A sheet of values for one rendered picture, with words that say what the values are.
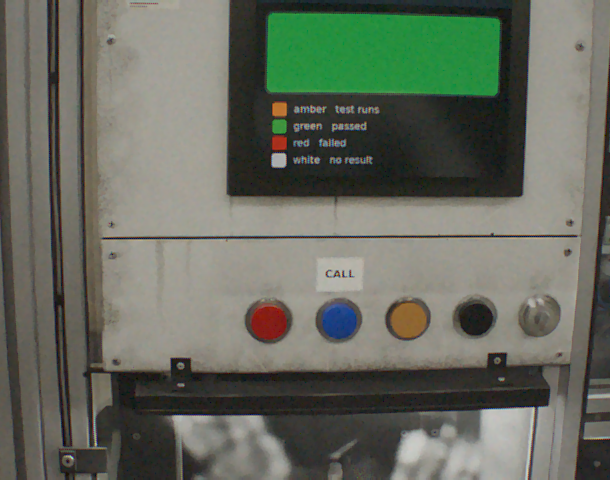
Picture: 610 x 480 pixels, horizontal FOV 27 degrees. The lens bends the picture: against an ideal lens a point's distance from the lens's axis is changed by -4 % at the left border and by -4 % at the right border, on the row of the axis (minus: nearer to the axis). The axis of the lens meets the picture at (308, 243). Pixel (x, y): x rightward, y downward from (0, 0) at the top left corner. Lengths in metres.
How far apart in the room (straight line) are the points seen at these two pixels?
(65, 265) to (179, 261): 0.10
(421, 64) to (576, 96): 0.15
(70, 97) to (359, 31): 0.25
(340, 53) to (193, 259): 0.21
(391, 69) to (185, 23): 0.17
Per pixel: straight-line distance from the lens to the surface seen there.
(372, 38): 1.05
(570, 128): 1.12
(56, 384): 1.16
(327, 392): 1.11
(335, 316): 1.12
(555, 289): 1.16
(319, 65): 1.05
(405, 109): 1.07
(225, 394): 1.10
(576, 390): 1.21
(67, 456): 1.18
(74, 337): 1.14
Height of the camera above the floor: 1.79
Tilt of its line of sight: 16 degrees down
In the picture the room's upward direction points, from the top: 1 degrees clockwise
